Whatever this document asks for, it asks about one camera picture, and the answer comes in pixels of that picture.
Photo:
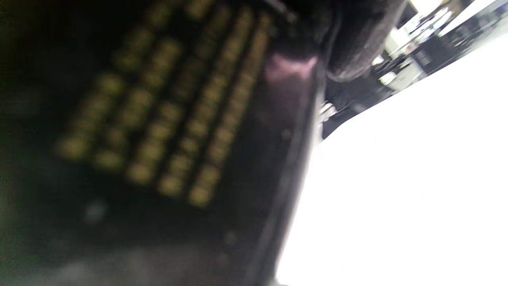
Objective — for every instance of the person's right hand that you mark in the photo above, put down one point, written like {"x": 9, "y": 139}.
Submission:
{"x": 357, "y": 35}

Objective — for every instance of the black leather care cream tin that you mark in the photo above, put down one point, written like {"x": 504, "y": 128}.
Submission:
{"x": 178, "y": 139}

